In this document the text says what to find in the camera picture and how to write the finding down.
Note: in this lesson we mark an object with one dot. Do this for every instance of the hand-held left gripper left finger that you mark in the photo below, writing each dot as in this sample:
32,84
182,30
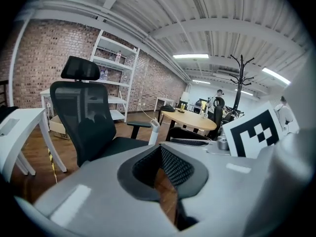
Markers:
98,196

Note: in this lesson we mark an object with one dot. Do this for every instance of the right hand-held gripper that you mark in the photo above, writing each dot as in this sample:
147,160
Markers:
251,132

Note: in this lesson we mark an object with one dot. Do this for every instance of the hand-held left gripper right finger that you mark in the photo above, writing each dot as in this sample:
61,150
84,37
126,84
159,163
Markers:
217,194

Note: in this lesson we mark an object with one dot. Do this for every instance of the round wooden table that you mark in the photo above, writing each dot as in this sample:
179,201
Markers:
195,122

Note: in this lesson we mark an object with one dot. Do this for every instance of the black bag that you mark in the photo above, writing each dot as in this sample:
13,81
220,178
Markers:
168,108

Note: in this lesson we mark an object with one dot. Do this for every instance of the white shade table lamp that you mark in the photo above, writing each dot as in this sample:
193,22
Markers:
185,97

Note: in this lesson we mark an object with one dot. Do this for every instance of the small white side table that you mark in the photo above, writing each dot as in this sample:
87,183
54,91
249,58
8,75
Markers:
165,98

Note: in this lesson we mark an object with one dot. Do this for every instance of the ceiling tube light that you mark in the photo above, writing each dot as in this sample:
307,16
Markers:
248,92
201,82
190,56
275,75

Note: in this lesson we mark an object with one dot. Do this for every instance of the ceiling air conditioner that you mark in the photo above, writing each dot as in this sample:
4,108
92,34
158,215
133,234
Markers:
227,74

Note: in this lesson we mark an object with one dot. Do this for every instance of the black coat rack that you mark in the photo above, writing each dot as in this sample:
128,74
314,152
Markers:
240,83

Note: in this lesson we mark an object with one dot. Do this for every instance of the cardboard box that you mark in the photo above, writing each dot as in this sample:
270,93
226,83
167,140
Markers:
58,127

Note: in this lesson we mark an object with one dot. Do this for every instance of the large black mesh office chair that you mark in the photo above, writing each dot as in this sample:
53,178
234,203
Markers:
81,112

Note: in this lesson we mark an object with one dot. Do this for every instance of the clear bottle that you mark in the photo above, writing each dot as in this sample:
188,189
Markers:
125,78

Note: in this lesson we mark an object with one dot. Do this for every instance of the white desk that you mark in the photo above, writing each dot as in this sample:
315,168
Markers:
22,132

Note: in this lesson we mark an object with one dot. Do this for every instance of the blue label bottle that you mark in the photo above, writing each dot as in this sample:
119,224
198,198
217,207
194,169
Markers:
101,75
106,75

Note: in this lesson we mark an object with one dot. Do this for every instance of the pink label bottle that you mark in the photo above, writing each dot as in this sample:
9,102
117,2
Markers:
118,57

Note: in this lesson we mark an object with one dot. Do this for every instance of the grey flat tablet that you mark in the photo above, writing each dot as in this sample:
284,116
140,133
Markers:
10,126

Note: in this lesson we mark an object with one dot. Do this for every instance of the white shelf unit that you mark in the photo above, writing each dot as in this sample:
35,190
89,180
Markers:
111,46

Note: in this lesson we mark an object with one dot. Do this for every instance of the dark wooden rack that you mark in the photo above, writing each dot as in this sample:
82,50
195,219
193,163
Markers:
3,92

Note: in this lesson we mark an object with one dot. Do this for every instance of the white wall pipe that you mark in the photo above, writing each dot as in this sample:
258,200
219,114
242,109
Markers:
15,65

